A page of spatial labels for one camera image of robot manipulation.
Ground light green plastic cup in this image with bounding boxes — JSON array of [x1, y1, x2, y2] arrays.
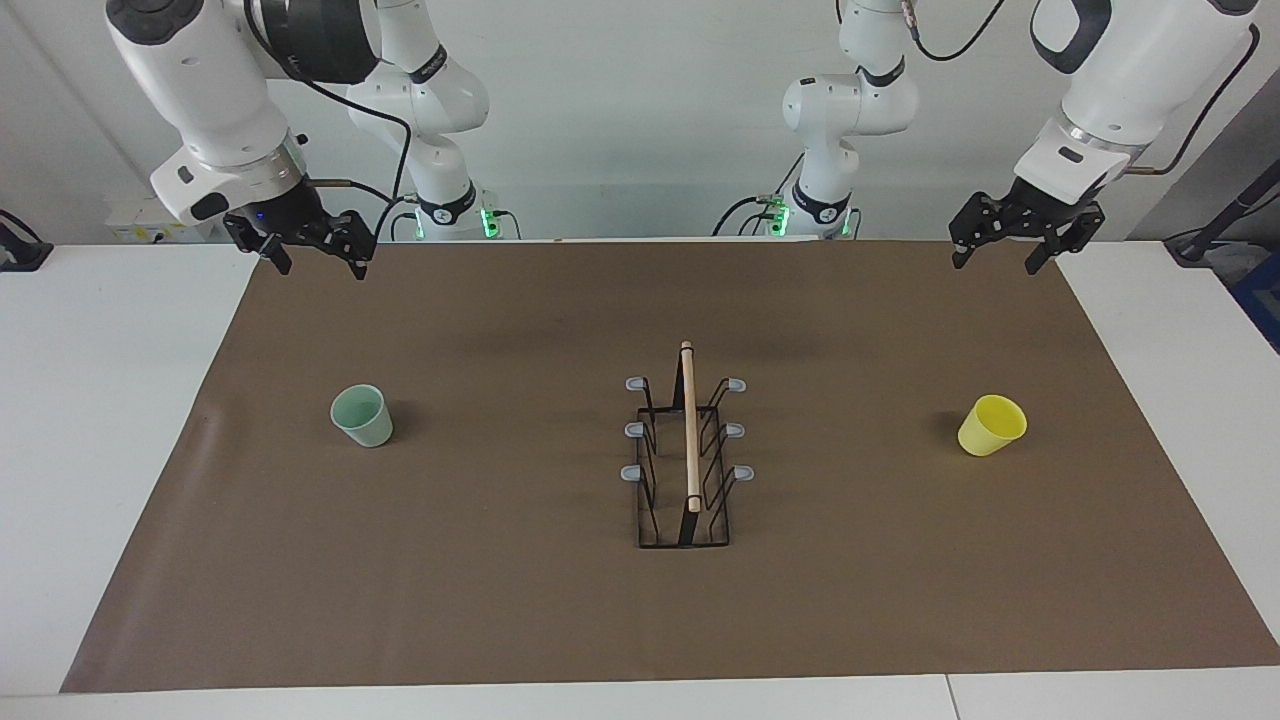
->
[[330, 384, 394, 448]]

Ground yellow plastic cup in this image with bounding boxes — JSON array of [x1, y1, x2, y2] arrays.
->
[[957, 394, 1028, 458]]

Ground black stand pole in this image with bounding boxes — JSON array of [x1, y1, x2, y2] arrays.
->
[[1165, 160, 1280, 266]]

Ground blue box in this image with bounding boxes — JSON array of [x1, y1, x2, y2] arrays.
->
[[1232, 250, 1280, 353]]

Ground black table clamp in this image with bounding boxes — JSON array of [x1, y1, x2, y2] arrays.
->
[[0, 210, 54, 273]]

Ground brown table mat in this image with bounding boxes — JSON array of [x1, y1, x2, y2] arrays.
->
[[60, 240, 1280, 694]]

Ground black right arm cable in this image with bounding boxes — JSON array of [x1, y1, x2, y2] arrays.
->
[[243, 0, 413, 241]]

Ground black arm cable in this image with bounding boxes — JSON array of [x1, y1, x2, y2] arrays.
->
[[243, 0, 413, 241], [900, 0, 1263, 177]]

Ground white wall power box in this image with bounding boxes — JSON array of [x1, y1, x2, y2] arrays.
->
[[105, 197, 226, 244]]

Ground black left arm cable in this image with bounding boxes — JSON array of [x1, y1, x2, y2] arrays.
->
[[900, 0, 1263, 177]]

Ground black wire cup rack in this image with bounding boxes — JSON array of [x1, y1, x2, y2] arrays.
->
[[621, 341, 756, 549]]

